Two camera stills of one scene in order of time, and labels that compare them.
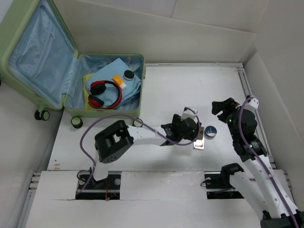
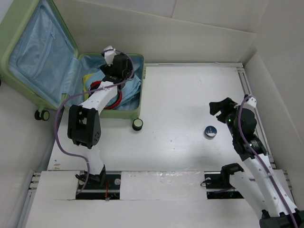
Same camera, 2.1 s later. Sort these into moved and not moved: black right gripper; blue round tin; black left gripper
Moved: black left gripper
Not moved: black right gripper; blue round tin
